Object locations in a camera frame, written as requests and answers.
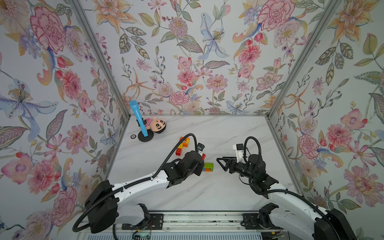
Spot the blue tube on stand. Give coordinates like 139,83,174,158
130,100,149,137

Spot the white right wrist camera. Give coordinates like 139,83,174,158
233,144,244,163

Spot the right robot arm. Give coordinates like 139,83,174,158
217,155,357,240

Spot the red square lego brick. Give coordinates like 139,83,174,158
176,148,182,156

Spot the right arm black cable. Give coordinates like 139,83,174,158
242,136,262,169

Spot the black round stand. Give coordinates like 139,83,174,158
137,119,154,142

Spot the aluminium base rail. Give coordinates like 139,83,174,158
73,210,304,240

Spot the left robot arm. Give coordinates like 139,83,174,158
72,151,205,234

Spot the plush doll head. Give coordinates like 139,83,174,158
145,117,167,134

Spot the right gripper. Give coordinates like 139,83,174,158
217,156,258,183

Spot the lime green lego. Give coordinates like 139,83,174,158
205,163,214,169

